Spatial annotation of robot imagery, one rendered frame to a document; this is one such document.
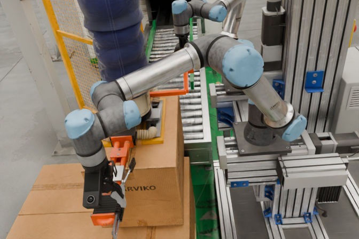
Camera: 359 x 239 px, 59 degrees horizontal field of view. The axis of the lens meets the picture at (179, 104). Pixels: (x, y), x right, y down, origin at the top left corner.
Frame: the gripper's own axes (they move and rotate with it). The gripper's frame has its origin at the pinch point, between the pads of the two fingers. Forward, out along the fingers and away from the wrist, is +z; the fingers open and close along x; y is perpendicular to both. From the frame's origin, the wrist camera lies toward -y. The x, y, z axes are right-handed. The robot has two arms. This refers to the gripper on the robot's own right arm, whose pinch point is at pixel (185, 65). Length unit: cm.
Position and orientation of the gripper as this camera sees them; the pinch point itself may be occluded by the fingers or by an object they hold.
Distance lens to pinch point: 173.5
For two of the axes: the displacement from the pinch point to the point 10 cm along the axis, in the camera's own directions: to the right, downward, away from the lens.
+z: 1.0, 8.2, 5.6
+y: 0.0, 5.6, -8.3
